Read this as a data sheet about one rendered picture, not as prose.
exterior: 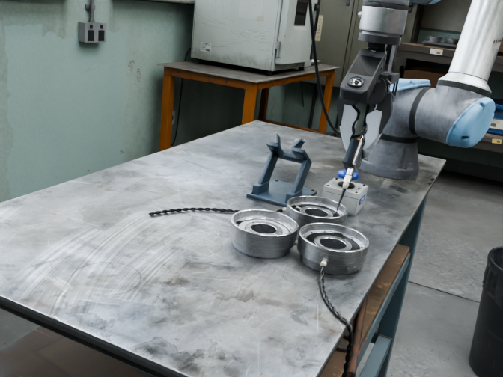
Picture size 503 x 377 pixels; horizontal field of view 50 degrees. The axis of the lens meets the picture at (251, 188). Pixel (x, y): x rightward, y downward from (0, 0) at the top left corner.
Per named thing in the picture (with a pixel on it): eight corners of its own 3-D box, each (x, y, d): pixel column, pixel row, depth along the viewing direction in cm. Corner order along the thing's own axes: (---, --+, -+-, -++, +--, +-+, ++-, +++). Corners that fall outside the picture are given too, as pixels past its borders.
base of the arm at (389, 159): (364, 157, 146) (371, 121, 143) (422, 170, 141) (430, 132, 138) (349, 169, 133) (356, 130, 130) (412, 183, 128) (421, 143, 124)
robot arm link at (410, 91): (386, 124, 142) (396, 72, 138) (433, 136, 133) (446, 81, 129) (360, 128, 134) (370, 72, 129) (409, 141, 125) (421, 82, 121)
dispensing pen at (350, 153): (325, 206, 93) (356, 120, 97) (331, 213, 97) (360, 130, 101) (337, 209, 93) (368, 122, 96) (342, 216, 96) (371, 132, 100)
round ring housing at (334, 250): (305, 240, 89) (308, 217, 88) (368, 256, 86) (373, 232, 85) (287, 265, 80) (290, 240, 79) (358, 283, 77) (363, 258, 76)
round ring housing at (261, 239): (218, 250, 82) (220, 224, 81) (242, 227, 92) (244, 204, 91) (284, 267, 79) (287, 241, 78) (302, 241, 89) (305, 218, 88)
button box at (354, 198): (355, 217, 102) (359, 192, 101) (319, 207, 105) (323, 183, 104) (365, 205, 109) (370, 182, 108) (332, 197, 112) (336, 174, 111)
